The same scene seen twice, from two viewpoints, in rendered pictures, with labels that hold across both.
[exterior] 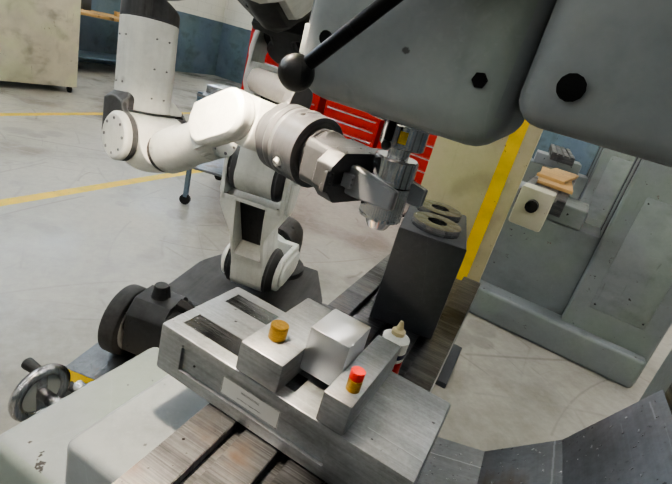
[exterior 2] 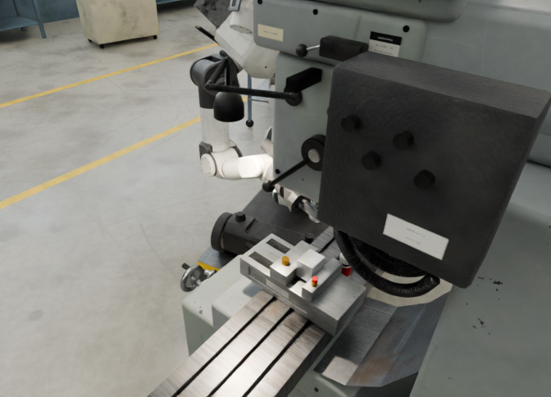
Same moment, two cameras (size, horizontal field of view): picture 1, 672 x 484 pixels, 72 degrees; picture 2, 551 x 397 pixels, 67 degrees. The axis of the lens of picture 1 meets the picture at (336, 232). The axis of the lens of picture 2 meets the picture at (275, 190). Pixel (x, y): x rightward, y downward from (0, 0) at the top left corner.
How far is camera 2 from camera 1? 65 cm
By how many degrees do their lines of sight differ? 19
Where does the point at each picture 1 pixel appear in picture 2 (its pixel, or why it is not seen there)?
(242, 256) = not seen: hidden behind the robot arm
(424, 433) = (348, 301)
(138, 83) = (213, 139)
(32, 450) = (196, 305)
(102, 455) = (225, 308)
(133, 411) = (234, 290)
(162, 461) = (246, 312)
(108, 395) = (222, 280)
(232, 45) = not seen: outside the picture
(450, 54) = (316, 183)
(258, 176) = not seen: hidden behind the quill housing
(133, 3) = (205, 103)
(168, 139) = (230, 169)
